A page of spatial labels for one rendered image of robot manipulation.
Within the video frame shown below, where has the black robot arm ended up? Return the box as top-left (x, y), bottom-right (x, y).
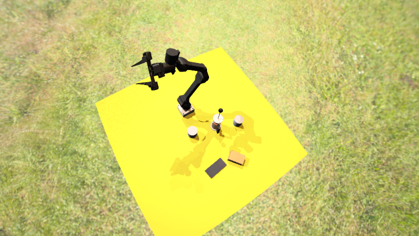
top-left (151, 48), bottom-right (209, 112)

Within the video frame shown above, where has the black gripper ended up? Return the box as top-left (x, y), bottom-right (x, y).
top-left (131, 51), bottom-right (166, 91)

